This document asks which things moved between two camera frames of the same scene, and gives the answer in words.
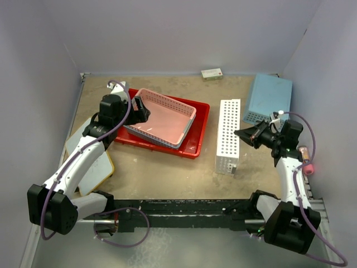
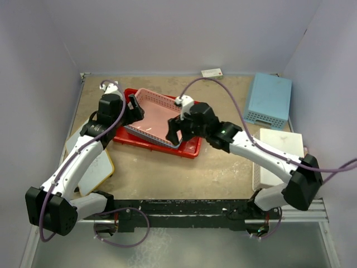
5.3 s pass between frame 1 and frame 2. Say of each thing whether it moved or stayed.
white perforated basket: moved
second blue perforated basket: stayed
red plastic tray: stayed
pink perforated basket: stayed
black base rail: stayed
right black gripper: moved
